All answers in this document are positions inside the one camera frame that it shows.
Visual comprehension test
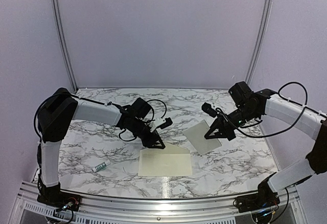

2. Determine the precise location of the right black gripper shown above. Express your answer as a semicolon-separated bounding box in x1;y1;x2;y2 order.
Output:
205;105;259;141

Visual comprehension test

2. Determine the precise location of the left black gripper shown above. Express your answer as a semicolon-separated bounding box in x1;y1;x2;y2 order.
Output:
130;118;166;149

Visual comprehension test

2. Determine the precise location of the cream paper envelope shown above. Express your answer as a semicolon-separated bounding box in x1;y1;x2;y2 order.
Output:
138;143;193;177

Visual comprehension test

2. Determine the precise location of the white letter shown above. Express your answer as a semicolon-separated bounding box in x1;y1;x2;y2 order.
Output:
183;120;222;155

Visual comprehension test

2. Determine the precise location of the green white glue stick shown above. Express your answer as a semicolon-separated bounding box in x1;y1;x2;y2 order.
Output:
92;161;110;172

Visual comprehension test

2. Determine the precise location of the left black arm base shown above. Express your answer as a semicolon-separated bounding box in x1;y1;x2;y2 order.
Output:
37;173;81;212

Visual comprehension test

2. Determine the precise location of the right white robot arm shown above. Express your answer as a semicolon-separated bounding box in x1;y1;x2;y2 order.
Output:
201;81;326;208

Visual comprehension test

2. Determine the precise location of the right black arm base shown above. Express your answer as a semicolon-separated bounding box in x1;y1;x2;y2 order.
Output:
233;176;280;213

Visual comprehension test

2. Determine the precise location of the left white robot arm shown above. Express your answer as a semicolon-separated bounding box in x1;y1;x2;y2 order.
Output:
34;88;172;206

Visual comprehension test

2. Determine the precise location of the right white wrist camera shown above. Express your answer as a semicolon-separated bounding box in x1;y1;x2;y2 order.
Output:
201;102;221;118

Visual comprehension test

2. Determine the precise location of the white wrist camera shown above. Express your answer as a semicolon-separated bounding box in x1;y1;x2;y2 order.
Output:
201;102;221;118
149;118;173;132

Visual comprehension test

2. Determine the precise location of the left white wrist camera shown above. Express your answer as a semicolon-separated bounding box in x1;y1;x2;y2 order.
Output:
149;118;173;132

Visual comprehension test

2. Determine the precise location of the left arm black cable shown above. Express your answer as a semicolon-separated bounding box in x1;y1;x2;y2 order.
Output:
34;95;168;143

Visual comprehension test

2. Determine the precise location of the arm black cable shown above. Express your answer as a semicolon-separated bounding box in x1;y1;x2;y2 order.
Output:
34;95;168;143
217;81;322;139

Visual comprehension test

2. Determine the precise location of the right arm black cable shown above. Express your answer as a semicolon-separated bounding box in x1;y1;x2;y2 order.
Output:
217;81;322;139

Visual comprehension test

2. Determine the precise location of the front aluminium table rail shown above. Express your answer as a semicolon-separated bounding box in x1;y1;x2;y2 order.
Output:
8;182;308;223

